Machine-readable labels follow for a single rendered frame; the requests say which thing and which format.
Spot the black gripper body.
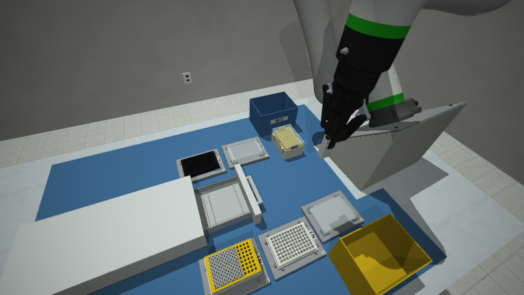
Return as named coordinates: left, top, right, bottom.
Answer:
left=332, top=62, right=381, bottom=112

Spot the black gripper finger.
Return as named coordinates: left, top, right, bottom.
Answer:
left=317, top=83, right=341, bottom=156
left=319, top=96, right=374, bottom=159

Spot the blue bench mat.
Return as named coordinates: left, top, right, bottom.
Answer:
left=35, top=104, right=447, bottom=295

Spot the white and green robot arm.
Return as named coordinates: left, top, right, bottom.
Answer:
left=293, top=0, right=512, bottom=128

